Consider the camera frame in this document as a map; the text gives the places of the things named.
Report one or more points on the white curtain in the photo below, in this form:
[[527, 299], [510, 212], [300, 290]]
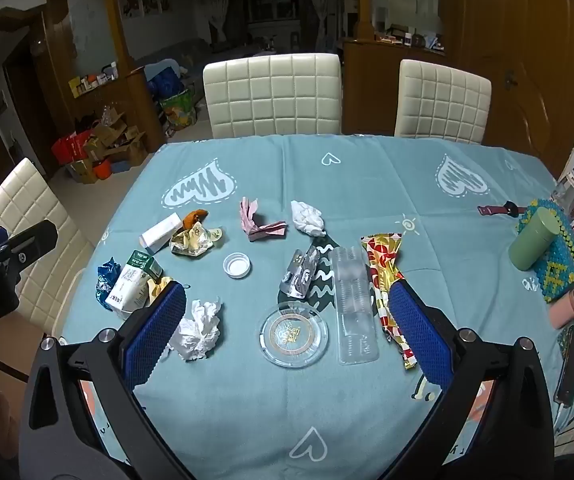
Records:
[[321, 10], [219, 10]]

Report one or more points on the pile of cardboard boxes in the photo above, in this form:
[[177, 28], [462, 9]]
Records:
[[112, 145]]

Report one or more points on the cream quilted dining chair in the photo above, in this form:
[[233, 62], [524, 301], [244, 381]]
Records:
[[272, 95], [442, 105], [27, 200]]

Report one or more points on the silver blister pack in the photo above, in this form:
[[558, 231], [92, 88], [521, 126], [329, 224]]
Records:
[[299, 275]]

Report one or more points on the white bottle cap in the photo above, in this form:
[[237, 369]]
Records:
[[237, 265]]

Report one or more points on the row of small boxes bottles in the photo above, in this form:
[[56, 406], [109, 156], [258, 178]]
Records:
[[94, 80]]

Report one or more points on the dark window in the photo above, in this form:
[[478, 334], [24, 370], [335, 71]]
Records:
[[272, 2]]

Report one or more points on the red gold snack wrapper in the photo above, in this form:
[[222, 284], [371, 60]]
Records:
[[382, 265]]

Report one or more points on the blue printed tablecloth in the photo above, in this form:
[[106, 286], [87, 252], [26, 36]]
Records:
[[317, 410]]

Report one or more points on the round clear glass dish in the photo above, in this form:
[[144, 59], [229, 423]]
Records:
[[294, 335]]

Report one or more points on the green printed bag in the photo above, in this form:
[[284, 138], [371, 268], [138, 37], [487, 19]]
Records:
[[179, 112]]

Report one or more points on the beaded tissue box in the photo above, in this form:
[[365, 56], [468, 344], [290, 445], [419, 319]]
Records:
[[567, 265]]

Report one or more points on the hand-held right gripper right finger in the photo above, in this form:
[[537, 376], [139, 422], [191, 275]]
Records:
[[419, 330]]

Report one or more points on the twisted white tissue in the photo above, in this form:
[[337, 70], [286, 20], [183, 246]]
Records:
[[307, 217]]

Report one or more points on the wooden counter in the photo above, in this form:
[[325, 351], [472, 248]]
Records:
[[367, 85]]

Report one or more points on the clear plastic tray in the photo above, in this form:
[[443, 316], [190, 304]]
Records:
[[354, 305]]

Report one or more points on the green cylindrical cup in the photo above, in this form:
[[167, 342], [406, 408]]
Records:
[[532, 242]]

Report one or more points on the orange peel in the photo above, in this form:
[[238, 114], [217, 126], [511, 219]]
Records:
[[193, 218]]

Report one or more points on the wooden partition cabinet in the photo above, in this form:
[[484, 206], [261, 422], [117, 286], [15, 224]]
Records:
[[142, 110]]

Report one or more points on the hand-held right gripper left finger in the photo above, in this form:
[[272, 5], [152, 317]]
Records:
[[154, 335]]

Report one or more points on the black phone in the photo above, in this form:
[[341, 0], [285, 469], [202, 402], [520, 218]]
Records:
[[569, 365]]

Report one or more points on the crumpled white tissue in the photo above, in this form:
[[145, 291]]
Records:
[[197, 332]]

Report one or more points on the green white milk carton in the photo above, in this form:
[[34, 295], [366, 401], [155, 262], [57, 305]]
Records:
[[129, 285]]

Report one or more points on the clutter of small counter items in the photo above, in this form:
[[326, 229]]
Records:
[[409, 40]]

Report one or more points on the small white carton box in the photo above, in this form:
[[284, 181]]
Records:
[[159, 232]]

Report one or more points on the red bag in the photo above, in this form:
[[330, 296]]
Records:
[[69, 147]]

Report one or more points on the blue bag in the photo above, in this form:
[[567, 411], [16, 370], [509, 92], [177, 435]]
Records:
[[164, 80]]

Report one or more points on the crumpled gold foil wrapper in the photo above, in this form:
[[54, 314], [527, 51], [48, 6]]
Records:
[[192, 242]]

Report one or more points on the pink folded paper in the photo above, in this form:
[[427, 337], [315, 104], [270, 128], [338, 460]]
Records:
[[262, 230]]

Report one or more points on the blue foil wrapper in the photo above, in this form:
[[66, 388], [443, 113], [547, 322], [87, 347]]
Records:
[[107, 277]]

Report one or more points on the wooden door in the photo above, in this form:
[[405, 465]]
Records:
[[527, 50]]

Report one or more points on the small yellow sticker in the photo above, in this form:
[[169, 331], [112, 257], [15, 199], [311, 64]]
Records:
[[216, 234]]

